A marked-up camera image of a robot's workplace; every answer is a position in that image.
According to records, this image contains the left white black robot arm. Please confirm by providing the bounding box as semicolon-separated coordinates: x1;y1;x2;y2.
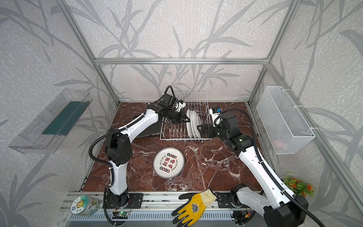
88;85;189;207

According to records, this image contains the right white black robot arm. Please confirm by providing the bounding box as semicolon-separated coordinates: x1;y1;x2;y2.
197;107;324;227

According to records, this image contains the pink object in basket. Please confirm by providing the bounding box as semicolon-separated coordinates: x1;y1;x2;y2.
272;139;287;153

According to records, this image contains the yellow black work glove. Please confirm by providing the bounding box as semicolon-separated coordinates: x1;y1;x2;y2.
172;189;216;227

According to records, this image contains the artificial flower plant pot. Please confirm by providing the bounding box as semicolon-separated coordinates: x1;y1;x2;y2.
283;174;314;197

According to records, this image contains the green circuit board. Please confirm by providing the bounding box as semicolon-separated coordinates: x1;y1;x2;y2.
112;210;131;219

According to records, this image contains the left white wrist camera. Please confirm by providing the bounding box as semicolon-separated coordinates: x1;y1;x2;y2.
173;99;186;112

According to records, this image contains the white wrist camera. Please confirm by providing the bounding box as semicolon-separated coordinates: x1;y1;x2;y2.
209;107;222;127
173;99;186;112

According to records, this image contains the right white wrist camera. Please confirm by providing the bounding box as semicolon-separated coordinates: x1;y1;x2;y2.
209;107;222;127

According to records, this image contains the white wire dish rack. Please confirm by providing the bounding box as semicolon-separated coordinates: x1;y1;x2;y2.
160;91;211;141

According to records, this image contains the white wire mesh wall basket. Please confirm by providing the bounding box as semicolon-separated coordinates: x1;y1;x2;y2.
257;86;315;155

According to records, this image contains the clear acrylic wall shelf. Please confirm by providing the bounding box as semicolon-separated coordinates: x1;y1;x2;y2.
9;89;93;154

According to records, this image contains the aluminium mounting rail base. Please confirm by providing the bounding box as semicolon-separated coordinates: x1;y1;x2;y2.
52;192;267;227

